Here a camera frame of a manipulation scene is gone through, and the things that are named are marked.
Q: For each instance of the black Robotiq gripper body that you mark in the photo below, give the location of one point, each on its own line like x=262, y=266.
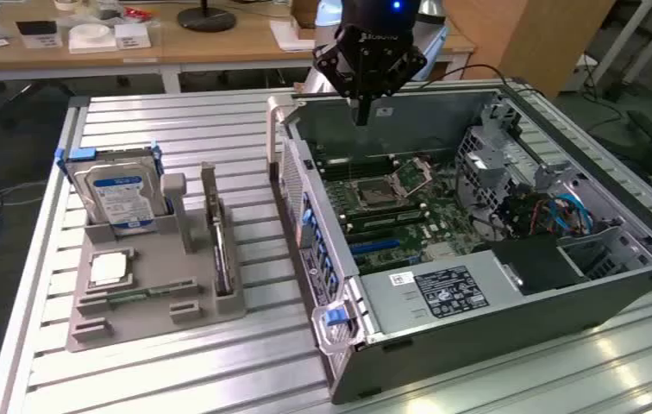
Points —
x=374, y=47

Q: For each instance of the graphics card with metal bracket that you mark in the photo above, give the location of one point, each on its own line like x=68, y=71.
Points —
x=215, y=233

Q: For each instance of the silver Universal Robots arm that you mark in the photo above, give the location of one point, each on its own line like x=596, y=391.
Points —
x=319, y=84

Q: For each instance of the black expansion slot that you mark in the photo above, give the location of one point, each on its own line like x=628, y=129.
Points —
x=370, y=237

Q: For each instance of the blue expansion slot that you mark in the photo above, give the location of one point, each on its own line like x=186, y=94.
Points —
x=374, y=247

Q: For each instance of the white paper booklet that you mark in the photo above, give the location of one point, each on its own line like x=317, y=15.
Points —
x=291, y=36

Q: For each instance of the brown cardboard box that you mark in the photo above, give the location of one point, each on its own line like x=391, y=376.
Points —
x=303, y=13

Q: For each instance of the wooden desk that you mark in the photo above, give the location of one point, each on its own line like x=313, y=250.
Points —
x=216, y=47

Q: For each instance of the wooden cabinet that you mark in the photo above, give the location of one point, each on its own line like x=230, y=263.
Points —
x=533, y=43

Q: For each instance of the metal socket cover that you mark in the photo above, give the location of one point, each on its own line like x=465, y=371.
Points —
x=414, y=172

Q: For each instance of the black round lamp base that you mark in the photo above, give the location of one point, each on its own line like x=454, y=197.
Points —
x=206, y=19

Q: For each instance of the metal disk bay cage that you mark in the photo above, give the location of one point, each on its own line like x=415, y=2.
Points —
x=486, y=172

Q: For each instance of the CPU socket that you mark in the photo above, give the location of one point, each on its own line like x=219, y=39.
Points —
x=377, y=194

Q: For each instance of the installed RAM stick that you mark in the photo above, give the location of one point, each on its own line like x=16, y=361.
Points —
x=386, y=217

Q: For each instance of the small plain white box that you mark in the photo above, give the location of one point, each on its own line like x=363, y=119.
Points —
x=131, y=36

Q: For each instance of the green motherboard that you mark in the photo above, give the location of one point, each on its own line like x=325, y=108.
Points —
x=429, y=233

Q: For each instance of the white box with round dish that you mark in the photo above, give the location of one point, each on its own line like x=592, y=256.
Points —
x=92, y=39

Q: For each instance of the hard disk with blue rails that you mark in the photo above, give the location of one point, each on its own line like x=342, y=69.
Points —
x=122, y=194

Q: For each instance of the white tape roll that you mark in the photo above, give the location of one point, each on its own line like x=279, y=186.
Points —
x=66, y=4

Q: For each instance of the white box with black top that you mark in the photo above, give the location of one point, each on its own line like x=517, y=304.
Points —
x=38, y=34

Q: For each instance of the black chair base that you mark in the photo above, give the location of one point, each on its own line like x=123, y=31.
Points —
x=27, y=97

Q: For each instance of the grey power supply unit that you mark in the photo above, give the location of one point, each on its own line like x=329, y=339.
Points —
x=406, y=310

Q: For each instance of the blue case latch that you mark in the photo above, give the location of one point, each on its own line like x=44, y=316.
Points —
x=337, y=318

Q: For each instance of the silver CPU chip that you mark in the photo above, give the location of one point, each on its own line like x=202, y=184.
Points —
x=108, y=268

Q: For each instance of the green RAM stick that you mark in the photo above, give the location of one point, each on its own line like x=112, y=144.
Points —
x=135, y=295

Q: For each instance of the open grey PC case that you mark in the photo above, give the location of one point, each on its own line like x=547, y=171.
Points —
x=475, y=345

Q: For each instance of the grey plastic parts rack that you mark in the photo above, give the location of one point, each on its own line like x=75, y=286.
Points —
x=147, y=319

